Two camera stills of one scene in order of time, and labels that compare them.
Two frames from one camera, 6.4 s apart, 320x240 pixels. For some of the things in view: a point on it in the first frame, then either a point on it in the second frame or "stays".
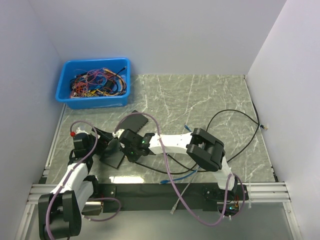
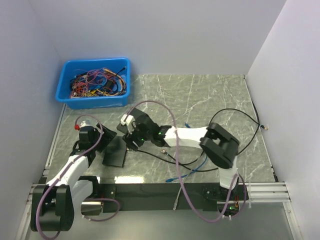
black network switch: [113, 155] stays
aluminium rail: [259, 192] stays
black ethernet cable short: [165, 172] → [166, 158]
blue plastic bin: [69, 68] stays
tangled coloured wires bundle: [99, 82] stays
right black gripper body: [131, 153] → [139, 143]
